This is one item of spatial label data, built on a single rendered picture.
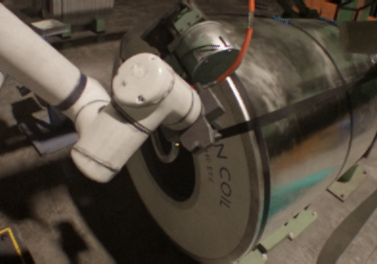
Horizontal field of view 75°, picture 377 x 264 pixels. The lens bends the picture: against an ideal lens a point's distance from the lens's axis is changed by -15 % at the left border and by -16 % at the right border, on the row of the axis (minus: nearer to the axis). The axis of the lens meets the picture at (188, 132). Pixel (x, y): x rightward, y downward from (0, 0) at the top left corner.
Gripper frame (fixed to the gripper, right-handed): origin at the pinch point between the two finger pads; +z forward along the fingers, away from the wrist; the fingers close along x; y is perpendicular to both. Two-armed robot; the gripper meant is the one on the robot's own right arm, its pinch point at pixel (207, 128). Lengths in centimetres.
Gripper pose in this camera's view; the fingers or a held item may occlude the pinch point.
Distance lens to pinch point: 70.7
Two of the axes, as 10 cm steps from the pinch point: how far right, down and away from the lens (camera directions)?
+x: -8.2, 5.3, 2.1
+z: 3.7, 2.1, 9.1
